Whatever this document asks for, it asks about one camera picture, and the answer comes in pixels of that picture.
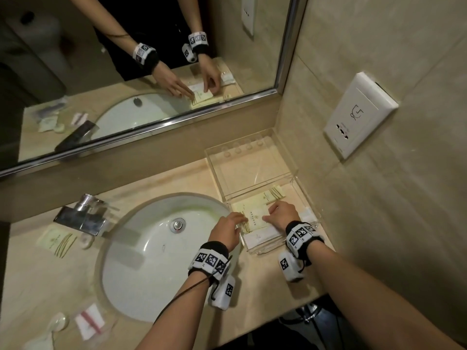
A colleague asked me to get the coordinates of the person's left hand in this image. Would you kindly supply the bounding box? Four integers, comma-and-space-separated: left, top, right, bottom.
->
208, 212, 249, 253

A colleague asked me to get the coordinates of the person's right hand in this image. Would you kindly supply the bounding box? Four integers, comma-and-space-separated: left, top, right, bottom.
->
263, 201, 302, 232

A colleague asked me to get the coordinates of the cream gold-striped packet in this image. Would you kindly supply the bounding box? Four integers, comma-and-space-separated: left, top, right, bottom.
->
255, 185, 284, 203
231, 199, 272, 234
36, 228, 78, 258

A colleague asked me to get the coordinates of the person's right forearm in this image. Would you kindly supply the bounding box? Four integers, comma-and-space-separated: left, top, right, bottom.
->
305, 242, 465, 350

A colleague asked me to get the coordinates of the person's left forearm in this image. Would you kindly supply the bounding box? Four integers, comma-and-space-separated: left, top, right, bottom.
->
135, 270, 216, 350

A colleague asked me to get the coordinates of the white flat packet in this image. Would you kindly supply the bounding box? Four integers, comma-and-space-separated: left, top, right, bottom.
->
242, 229, 287, 253

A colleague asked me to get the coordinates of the small white packet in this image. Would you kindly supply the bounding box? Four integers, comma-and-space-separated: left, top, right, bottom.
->
299, 207, 319, 227

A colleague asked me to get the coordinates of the black marker wristband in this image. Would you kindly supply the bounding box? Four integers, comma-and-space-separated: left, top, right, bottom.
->
284, 220, 325, 260
188, 241, 231, 282

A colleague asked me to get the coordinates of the clear acrylic lidded box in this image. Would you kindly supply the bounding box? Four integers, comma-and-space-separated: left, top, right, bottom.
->
204, 128, 322, 256

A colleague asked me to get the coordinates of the white oval sink basin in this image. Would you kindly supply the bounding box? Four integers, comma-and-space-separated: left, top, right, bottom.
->
96, 192, 244, 323

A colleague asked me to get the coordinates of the chrome pipe fitting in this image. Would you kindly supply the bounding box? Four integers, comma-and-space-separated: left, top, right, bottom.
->
302, 303, 322, 323

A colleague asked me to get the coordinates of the chrome faucet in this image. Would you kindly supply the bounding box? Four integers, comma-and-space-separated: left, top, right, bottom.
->
53, 193, 111, 237

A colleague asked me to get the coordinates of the white packet with pink stripe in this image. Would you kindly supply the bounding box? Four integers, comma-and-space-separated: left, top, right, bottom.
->
75, 303, 106, 341

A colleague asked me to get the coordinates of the white crumpled packet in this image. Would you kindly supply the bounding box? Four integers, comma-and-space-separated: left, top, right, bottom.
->
23, 332, 55, 350

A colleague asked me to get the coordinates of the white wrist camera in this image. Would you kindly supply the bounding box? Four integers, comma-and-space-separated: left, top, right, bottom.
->
207, 275, 236, 310
279, 251, 305, 282

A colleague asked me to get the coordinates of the thin brown cable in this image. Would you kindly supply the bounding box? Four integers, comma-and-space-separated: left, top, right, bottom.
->
153, 256, 233, 326

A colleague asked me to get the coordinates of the white wall socket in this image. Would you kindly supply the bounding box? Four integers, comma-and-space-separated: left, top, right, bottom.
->
323, 71, 400, 161

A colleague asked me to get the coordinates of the metal-framed wall mirror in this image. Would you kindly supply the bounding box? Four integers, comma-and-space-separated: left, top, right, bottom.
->
0, 0, 309, 179

